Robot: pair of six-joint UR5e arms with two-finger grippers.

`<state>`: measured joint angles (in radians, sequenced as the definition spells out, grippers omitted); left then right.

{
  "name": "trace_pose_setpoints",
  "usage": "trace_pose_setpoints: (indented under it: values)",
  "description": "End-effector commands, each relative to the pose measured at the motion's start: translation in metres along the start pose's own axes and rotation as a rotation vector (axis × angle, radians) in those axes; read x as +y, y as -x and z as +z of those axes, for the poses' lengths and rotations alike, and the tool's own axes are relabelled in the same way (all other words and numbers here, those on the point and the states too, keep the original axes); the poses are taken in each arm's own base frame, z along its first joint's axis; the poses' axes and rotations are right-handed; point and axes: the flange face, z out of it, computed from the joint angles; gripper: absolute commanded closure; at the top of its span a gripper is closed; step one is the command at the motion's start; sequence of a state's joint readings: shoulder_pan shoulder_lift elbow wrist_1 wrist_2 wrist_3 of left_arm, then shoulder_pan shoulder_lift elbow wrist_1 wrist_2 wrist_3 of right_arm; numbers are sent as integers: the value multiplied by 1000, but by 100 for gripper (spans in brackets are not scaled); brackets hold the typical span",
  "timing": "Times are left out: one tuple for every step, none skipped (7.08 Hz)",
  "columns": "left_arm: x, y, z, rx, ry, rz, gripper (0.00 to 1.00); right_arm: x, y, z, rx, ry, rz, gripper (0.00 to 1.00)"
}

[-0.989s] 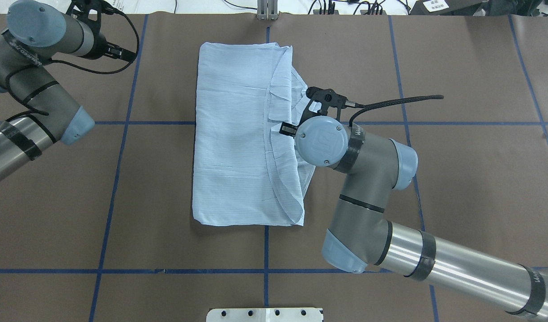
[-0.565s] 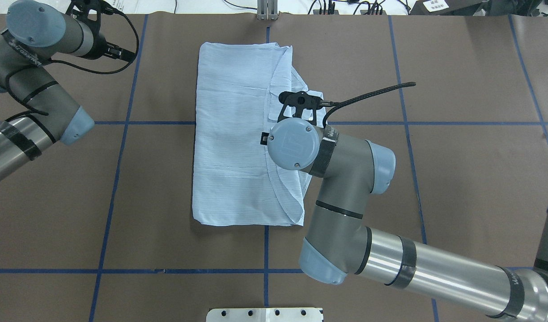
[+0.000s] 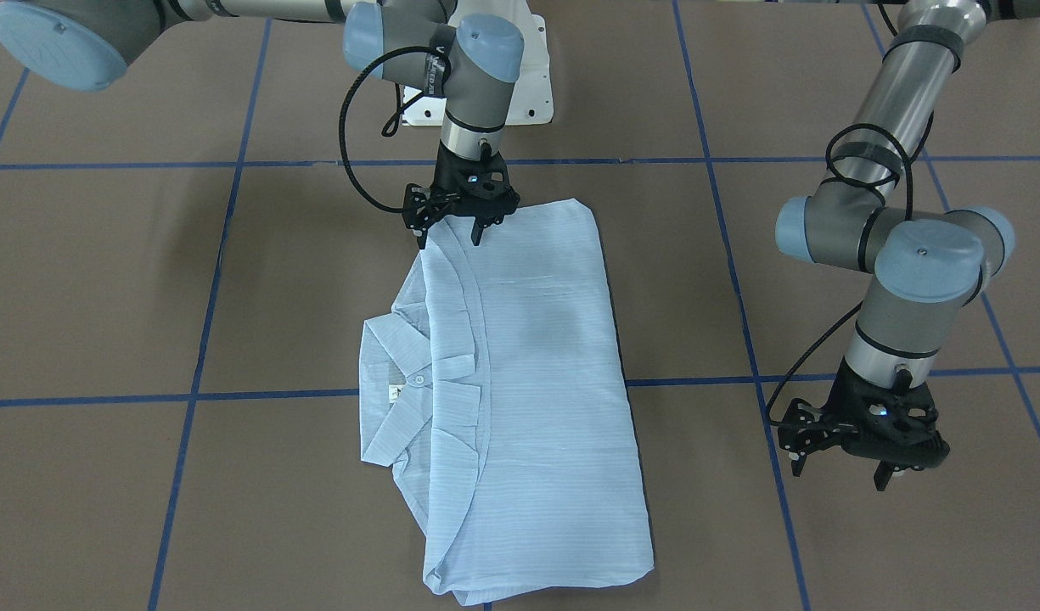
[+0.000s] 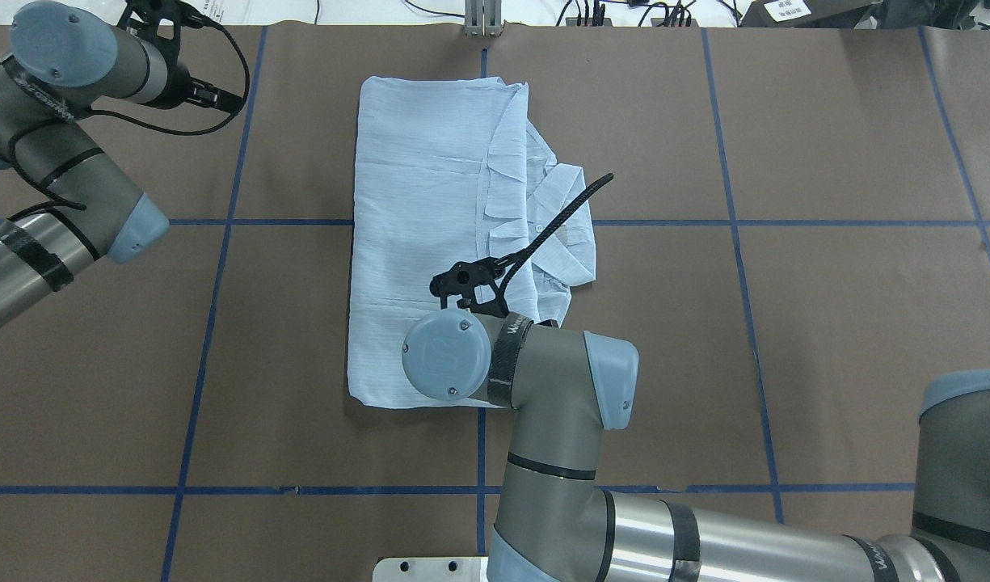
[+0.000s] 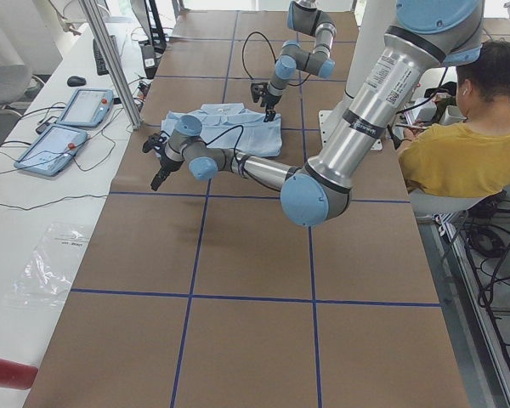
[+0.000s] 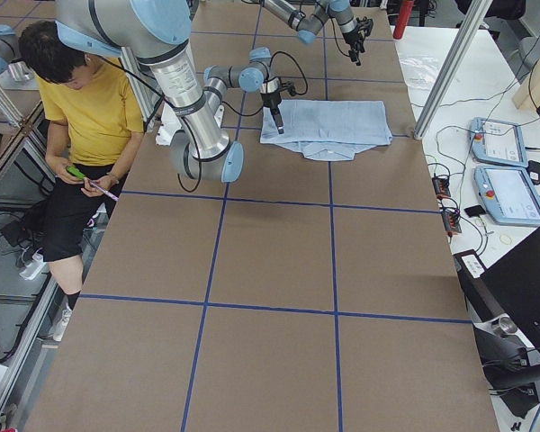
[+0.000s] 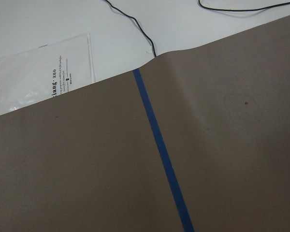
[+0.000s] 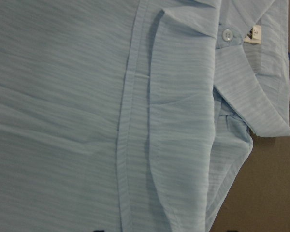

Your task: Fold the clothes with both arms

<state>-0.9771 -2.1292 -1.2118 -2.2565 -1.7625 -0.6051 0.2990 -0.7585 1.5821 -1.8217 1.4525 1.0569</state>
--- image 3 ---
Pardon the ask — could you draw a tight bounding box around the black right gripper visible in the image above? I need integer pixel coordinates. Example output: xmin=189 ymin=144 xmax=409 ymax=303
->
xmin=402 ymin=143 xmax=520 ymax=250

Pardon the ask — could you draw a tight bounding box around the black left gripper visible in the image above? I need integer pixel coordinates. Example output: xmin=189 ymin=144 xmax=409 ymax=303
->
xmin=776 ymin=362 xmax=950 ymax=492

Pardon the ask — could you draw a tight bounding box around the light blue button-up shirt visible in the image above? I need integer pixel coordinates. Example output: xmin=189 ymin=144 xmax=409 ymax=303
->
xmin=359 ymin=200 xmax=653 ymax=606

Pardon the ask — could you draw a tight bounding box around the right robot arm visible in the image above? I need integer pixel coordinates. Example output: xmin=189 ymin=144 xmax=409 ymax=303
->
xmin=0 ymin=1 xmax=528 ymax=246

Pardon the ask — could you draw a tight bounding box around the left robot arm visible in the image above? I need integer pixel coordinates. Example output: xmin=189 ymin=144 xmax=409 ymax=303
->
xmin=769 ymin=1 xmax=1016 ymax=490

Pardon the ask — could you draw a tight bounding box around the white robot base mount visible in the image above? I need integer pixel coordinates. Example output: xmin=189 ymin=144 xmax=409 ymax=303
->
xmin=448 ymin=1 xmax=554 ymax=126

